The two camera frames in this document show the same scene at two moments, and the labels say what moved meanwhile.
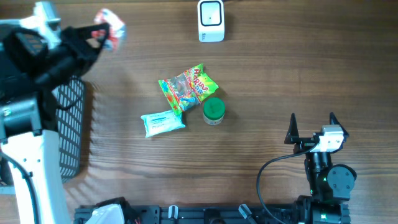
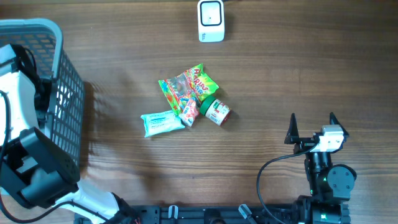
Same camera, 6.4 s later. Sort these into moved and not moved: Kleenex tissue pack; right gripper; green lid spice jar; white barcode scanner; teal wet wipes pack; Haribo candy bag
Moved: green lid spice jar; Kleenex tissue pack
Not moved: white barcode scanner; Haribo candy bag; teal wet wipes pack; right gripper
